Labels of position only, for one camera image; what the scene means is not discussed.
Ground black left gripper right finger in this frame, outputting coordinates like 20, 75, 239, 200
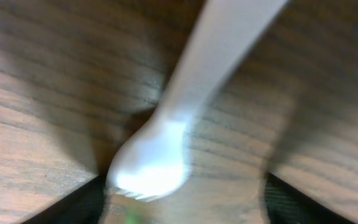
264, 172, 355, 224

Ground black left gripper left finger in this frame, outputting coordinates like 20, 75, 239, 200
22, 176, 106, 224

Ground white plastic spoon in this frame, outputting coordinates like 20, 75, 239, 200
106, 0, 286, 201

